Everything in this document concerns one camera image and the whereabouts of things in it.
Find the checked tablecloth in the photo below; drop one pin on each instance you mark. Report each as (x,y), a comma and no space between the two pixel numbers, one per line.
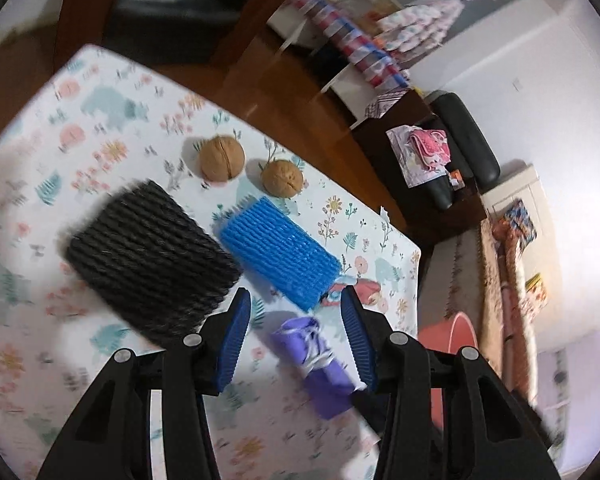
(350,40)

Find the blue foam net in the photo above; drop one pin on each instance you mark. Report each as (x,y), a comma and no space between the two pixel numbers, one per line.
(280,250)

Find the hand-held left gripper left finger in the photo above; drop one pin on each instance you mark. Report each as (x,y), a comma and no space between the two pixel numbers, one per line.
(232,340)

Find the brown patterned bedspread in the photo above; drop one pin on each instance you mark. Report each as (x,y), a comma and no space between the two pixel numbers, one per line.
(460,280)

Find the checked towel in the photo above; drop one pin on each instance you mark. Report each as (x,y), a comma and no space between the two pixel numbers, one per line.
(387,104)

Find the floral rolled quilt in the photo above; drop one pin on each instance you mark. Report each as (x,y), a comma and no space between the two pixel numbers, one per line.
(515,300)

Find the small orange box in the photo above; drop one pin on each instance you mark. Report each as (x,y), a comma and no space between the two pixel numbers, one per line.
(456,179)

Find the pale puffy jacket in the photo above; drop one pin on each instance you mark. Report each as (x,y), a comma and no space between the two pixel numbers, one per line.
(420,25)

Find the yellow pillow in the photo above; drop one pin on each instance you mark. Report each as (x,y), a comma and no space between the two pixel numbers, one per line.
(536,291)

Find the pale printed cloth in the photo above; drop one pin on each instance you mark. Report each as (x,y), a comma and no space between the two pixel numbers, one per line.
(410,167)

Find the pink cartoon wrapper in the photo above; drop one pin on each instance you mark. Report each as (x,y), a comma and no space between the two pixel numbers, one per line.
(370,291)

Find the black leather armchair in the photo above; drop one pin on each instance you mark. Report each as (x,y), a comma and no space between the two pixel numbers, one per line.
(465,130)
(155,5)

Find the white headboard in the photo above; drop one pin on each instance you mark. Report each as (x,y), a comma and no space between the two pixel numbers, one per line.
(520,185)

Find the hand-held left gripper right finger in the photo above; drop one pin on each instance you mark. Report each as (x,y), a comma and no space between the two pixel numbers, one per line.
(360,340)

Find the pink plastic bucket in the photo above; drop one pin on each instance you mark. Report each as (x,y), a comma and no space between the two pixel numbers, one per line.
(440,335)

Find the white wall socket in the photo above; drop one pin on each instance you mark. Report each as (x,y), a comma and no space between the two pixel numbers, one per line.
(519,84)

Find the cracked walnut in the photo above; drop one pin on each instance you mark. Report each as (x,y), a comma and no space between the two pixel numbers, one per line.
(222,157)

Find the purple wrapper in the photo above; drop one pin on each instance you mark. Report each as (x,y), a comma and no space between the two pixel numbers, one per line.
(325,385)

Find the pink folded blanket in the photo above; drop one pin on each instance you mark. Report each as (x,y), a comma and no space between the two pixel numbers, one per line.
(430,147)

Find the black foam net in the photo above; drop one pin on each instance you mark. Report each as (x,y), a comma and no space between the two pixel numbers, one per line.
(150,260)

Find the colourful printed pillow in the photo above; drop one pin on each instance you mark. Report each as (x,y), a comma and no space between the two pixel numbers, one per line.
(519,222)

